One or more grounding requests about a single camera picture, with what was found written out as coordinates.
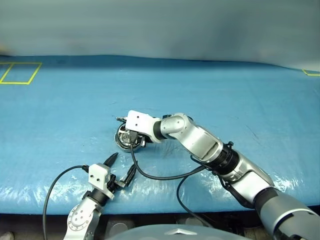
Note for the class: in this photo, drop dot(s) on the grey rounded object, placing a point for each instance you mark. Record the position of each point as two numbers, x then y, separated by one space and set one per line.
6 236

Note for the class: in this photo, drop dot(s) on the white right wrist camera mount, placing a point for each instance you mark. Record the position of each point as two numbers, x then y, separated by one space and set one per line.
140 123

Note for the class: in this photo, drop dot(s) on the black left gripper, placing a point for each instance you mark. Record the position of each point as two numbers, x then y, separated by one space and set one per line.
112 185

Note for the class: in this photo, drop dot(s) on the grey round cap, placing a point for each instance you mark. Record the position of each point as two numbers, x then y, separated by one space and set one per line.
192 222
119 228

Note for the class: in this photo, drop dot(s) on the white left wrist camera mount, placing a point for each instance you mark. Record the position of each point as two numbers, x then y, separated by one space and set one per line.
98 176

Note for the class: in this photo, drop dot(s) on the silver motor base copper windings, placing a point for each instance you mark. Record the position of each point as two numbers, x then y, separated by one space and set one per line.
118 143

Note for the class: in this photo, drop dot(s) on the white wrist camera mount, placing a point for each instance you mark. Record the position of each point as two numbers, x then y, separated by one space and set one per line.
140 123
98 176

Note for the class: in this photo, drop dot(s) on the blue plastic table cover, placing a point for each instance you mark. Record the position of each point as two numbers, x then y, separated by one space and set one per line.
160 82

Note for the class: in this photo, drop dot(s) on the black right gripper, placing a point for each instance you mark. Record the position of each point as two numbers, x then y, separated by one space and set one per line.
132 138

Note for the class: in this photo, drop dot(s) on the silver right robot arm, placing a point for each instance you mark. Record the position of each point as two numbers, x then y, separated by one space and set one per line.
225 160

